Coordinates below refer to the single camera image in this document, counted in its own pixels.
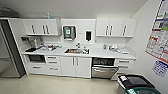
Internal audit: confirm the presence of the small blue spray bottle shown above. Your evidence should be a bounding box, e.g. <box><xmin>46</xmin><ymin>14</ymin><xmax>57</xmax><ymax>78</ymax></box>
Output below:
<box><xmin>46</xmin><ymin>12</ymin><xmax>52</xmax><ymax>20</ymax></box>

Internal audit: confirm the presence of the large white wall poster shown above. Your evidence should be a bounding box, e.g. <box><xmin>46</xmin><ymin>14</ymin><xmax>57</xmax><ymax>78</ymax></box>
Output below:
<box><xmin>144</xmin><ymin>8</ymin><xmax>168</xmax><ymax>65</ymax></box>

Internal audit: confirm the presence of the chrome sink faucet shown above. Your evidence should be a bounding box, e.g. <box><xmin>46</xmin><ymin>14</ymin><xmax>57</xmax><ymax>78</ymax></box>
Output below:
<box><xmin>75</xmin><ymin>42</ymin><xmax>83</xmax><ymax>51</ymax></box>

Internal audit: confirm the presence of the black microwave oven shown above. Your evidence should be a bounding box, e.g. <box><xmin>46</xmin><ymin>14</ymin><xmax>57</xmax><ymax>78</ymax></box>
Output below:
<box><xmin>26</xmin><ymin>54</ymin><xmax>47</xmax><ymax>64</ymax></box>

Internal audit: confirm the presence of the blue white soap bottle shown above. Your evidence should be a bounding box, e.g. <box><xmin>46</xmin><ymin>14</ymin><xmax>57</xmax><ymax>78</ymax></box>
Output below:
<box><xmin>103</xmin><ymin>43</ymin><xmax>109</xmax><ymax>51</ymax></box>

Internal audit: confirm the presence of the wire storage basket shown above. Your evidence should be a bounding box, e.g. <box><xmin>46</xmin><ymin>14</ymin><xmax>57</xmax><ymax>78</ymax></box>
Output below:
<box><xmin>0</xmin><ymin>7</ymin><xmax>21</xmax><ymax>19</ymax></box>

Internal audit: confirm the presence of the white narrow drawer cabinet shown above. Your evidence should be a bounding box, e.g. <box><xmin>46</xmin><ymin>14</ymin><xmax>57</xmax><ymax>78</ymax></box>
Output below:
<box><xmin>114</xmin><ymin>58</ymin><xmax>136</xmax><ymax>80</ymax></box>

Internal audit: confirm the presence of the grey paper towel dispenser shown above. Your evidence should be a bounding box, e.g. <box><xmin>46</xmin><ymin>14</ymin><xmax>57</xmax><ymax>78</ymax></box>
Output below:
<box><xmin>62</xmin><ymin>25</ymin><xmax>78</xmax><ymax>42</ymax></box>

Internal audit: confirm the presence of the black wall soap dispenser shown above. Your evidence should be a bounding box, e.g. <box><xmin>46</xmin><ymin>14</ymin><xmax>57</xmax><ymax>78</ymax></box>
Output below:
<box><xmin>85</xmin><ymin>30</ymin><xmax>93</xmax><ymax>42</ymax></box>

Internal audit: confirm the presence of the stainless steel sink basin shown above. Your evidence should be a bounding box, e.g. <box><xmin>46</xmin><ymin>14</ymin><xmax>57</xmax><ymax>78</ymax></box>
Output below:
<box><xmin>64</xmin><ymin>48</ymin><xmax>91</xmax><ymax>56</ymax></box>

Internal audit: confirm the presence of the white grey dish cloth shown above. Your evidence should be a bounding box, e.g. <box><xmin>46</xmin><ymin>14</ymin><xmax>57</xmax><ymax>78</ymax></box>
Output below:
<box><xmin>118</xmin><ymin>48</ymin><xmax>131</xmax><ymax>55</ymax></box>

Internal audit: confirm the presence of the dark wire dishwasher rack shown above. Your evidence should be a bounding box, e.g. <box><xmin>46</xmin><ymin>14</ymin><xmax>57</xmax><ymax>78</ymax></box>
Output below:
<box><xmin>93</xmin><ymin>58</ymin><xmax>116</xmax><ymax>67</ymax></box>

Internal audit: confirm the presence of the wire dish drying rack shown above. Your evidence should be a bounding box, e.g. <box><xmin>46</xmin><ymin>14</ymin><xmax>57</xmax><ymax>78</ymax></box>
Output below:
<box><xmin>42</xmin><ymin>43</ymin><xmax>63</xmax><ymax>52</ymax></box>

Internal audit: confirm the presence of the white upper wall cabinet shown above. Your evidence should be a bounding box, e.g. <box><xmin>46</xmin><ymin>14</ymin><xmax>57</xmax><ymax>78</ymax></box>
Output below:
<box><xmin>22</xmin><ymin>18</ymin><xmax>62</xmax><ymax>37</ymax></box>
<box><xmin>95</xmin><ymin>17</ymin><xmax>139</xmax><ymax>39</ymax></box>

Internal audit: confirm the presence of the stainless steel refrigerator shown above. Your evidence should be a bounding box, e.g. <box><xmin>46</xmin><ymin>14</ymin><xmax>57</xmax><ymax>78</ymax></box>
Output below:
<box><xmin>0</xmin><ymin>18</ymin><xmax>27</xmax><ymax>80</ymax></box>

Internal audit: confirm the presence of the white drawer stack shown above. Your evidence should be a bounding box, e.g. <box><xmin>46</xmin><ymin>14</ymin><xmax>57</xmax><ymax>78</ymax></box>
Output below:
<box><xmin>45</xmin><ymin>54</ymin><xmax>62</xmax><ymax>76</ymax></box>

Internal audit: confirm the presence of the stainless steel dishwasher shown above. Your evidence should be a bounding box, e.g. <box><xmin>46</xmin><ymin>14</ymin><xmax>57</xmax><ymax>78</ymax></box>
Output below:
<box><xmin>91</xmin><ymin>56</ymin><xmax>120</xmax><ymax>80</ymax></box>

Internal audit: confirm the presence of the white two-door base cabinet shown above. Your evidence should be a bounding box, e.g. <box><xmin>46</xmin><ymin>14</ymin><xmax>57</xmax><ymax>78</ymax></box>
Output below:
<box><xmin>60</xmin><ymin>55</ymin><xmax>93</xmax><ymax>80</ymax></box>

